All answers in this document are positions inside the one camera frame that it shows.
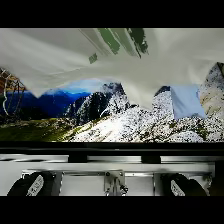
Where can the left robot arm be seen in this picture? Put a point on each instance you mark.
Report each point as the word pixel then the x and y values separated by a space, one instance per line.
pixel 31 185

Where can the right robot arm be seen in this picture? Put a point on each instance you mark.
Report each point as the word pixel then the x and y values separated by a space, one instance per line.
pixel 181 186

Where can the white T-shirt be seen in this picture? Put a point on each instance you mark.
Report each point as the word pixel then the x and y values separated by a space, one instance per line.
pixel 66 56

